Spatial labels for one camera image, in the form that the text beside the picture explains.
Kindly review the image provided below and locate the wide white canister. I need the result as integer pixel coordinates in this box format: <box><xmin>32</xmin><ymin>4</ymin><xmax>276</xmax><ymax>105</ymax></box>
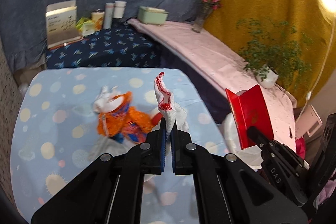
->
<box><xmin>113</xmin><ymin>0</ymin><xmax>127</xmax><ymax>19</ymax></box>

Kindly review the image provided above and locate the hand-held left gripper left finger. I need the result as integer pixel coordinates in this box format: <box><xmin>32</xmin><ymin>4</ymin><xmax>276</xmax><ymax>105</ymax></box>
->
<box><xmin>31</xmin><ymin>118</ymin><xmax>168</xmax><ymax>224</ymax></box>

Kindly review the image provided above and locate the green plant in white pot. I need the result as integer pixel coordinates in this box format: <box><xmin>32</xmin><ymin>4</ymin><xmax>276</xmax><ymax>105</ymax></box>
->
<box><xmin>236</xmin><ymin>18</ymin><xmax>313</xmax><ymax>90</ymax></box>

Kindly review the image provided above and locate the white cable with switch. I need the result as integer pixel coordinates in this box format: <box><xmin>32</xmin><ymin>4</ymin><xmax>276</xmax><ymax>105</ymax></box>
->
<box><xmin>301</xmin><ymin>23</ymin><xmax>334</xmax><ymax>115</ymax></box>

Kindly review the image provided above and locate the light blue dotted tablecloth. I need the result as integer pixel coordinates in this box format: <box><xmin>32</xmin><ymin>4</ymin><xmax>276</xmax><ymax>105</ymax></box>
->
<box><xmin>10</xmin><ymin>67</ymin><xmax>237</xmax><ymax>224</ymax></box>

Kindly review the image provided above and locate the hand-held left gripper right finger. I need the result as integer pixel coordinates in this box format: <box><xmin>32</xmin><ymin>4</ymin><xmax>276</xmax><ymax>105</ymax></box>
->
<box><xmin>171</xmin><ymin>123</ymin><xmax>308</xmax><ymax>224</ymax></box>

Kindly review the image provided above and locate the glass vase with pink flowers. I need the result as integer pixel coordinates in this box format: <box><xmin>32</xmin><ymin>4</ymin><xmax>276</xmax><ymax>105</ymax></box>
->
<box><xmin>191</xmin><ymin>0</ymin><xmax>222</xmax><ymax>33</ymax></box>

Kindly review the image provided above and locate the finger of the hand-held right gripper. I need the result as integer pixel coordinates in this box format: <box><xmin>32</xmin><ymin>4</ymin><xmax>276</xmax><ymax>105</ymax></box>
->
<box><xmin>247</xmin><ymin>126</ymin><xmax>311</xmax><ymax>208</ymax></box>

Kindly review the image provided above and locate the green snack packet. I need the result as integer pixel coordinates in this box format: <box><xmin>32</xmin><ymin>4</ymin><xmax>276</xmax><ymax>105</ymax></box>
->
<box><xmin>76</xmin><ymin>17</ymin><xmax>95</xmax><ymax>36</ymax></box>

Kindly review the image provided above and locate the yellow printed tin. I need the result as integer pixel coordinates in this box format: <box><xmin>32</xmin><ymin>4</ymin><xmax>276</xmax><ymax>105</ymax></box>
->
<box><xmin>91</xmin><ymin>10</ymin><xmax>104</xmax><ymax>31</ymax></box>

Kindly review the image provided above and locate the pink table cloth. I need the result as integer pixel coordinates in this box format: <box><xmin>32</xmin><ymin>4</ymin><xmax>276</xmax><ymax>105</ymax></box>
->
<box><xmin>127</xmin><ymin>18</ymin><xmax>299</xmax><ymax>141</ymax></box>

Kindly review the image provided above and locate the navy leaf print cloth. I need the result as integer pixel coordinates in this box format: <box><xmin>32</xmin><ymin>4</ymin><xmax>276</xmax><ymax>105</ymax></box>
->
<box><xmin>46</xmin><ymin>22</ymin><xmax>164</xmax><ymax>70</ymax></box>

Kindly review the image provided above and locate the white cloth with red trim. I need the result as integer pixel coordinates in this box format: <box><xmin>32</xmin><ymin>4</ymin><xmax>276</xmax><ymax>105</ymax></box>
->
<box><xmin>154</xmin><ymin>72</ymin><xmax>189</xmax><ymax>136</ymax></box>

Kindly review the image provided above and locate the pale green storage box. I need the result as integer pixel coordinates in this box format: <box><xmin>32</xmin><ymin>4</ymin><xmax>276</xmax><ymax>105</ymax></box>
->
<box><xmin>137</xmin><ymin>6</ymin><xmax>169</xmax><ymax>24</ymax></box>

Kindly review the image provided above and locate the white cardboard box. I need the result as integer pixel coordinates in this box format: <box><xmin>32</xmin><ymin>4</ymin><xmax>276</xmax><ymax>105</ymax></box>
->
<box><xmin>46</xmin><ymin>0</ymin><xmax>82</xmax><ymax>48</ymax></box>

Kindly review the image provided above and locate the tall slim white canister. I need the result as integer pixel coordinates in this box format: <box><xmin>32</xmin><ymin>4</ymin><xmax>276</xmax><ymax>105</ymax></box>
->
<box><xmin>104</xmin><ymin>3</ymin><xmax>115</xmax><ymax>29</ymax></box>

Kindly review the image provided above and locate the red cardboard box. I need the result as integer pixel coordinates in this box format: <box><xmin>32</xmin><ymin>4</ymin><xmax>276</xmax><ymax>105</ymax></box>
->
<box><xmin>225</xmin><ymin>84</ymin><xmax>275</xmax><ymax>150</ymax></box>

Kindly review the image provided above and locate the orange printed plastic bag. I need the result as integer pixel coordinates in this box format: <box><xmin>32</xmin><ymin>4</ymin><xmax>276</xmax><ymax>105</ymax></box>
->
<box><xmin>97</xmin><ymin>91</ymin><xmax>155</xmax><ymax>145</ymax></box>

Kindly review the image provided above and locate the clear plastic bag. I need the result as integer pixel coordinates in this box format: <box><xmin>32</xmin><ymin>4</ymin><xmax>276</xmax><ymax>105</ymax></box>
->
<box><xmin>87</xmin><ymin>134</ymin><xmax>132</xmax><ymax>162</ymax></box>

